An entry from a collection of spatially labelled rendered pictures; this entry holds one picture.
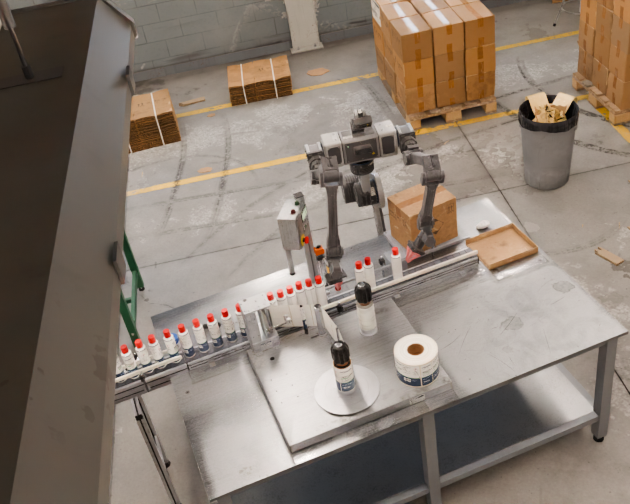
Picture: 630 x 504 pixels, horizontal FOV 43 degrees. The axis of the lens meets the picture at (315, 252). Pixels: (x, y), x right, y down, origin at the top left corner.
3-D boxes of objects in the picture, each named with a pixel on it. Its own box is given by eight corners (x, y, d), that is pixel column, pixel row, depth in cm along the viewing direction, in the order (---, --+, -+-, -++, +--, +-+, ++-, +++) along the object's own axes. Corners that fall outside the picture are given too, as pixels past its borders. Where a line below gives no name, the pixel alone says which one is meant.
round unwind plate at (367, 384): (328, 425, 360) (328, 423, 359) (305, 380, 384) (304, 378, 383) (390, 400, 366) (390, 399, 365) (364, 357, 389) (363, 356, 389)
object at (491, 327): (210, 503, 345) (209, 500, 344) (151, 319, 447) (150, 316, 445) (628, 334, 386) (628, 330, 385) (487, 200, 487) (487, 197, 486)
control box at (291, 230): (283, 250, 399) (276, 219, 388) (292, 229, 412) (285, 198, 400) (302, 250, 396) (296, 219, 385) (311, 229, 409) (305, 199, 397)
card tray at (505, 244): (489, 270, 434) (489, 264, 431) (465, 244, 454) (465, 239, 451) (538, 252, 439) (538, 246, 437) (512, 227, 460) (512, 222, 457)
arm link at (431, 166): (442, 151, 382) (421, 154, 381) (445, 180, 384) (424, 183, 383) (420, 147, 425) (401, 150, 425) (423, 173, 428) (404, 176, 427)
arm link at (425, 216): (442, 166, 386) (420, 169, 385) (445, 175, 383) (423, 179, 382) (433, 218, 422) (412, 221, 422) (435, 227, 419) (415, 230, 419)
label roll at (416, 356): (387, 371, 380) (384, 350, 371) (418, 349, 388) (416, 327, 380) (417, 394, 367) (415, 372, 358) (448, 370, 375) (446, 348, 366)
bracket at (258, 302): (244, 315, 387) (244, 314, 387) (238, 302, 396) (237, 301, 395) (270, 306, 390) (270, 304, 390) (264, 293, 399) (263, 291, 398)
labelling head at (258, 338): (254, 353, 402) (244, 315, 387) (247, 337, 412) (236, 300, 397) (280, 343, 405) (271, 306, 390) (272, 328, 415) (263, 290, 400)
